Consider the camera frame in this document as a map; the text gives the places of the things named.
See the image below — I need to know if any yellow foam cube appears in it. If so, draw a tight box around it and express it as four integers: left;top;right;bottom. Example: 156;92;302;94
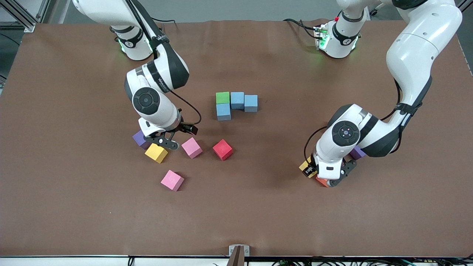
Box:
144;143;168;164
299;157;317;179

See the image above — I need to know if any blue foam cube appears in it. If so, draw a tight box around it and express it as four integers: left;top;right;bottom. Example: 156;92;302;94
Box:
230;92;245;110
244;95;258;113
216;103;232;121

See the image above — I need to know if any pink foam cube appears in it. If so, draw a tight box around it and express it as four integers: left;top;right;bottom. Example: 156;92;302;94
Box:
160;170;184;192
181;137;203;159

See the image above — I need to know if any red foam cube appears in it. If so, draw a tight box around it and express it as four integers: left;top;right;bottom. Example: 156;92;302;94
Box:
212;139;234;161

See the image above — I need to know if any brown table cover sheet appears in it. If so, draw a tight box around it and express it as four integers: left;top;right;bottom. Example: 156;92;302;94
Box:
0;18;473;257

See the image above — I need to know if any grey metal bracket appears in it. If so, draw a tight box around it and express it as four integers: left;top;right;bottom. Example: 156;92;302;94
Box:
228;245;250;258

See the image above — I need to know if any tangled black cable bundle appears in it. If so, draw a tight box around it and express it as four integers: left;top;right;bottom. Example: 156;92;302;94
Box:
272;258;473;266

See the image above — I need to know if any white table edge rail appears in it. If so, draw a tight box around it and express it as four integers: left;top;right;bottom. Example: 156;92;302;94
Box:
0;255;473;266

